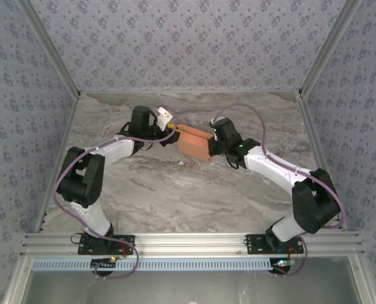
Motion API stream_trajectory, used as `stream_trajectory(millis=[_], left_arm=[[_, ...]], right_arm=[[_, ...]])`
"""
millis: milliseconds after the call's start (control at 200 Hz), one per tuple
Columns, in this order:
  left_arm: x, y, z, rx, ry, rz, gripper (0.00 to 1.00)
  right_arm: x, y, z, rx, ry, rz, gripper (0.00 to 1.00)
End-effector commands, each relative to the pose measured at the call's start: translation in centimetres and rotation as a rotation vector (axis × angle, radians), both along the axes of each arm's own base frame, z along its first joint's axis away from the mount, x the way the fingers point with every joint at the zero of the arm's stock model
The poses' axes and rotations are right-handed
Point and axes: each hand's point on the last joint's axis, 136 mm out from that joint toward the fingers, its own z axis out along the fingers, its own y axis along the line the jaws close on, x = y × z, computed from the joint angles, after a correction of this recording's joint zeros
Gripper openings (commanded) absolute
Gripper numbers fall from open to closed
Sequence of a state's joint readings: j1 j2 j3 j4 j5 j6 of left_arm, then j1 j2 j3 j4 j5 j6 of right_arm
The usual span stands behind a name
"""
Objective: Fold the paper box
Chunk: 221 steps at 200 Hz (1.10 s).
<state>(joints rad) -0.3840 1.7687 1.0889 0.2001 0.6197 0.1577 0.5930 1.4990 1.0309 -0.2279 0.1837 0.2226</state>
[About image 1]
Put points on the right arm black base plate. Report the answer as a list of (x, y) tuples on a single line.
[(257, 245)]

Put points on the grey metal sheet panel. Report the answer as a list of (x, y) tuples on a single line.
[(191, 288)]

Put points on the small controller board with light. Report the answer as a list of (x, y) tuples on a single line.
[(284, 263), (102, 263)]

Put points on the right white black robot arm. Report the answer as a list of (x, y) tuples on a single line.
[(270, 166)]

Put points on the aluminium mounting rail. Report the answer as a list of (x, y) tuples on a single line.
[(191, 244)]

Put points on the orange paper box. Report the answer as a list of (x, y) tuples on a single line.
[(194, 147)]

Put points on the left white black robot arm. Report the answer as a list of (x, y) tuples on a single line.
[(118, 149)]

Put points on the aluminium lower frame bar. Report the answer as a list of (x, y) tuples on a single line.
[(365, 282), (17, 282)]

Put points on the aluminium corner post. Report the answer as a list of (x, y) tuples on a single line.
[(328, 47), (51, 47)]

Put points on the aluminium table back rail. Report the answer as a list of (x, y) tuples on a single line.
[(188, 91)]

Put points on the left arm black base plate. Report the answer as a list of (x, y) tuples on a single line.
[(93, 247)]

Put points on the aluminium table side rail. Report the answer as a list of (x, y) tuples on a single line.
[(69, 126), (310, 126)]

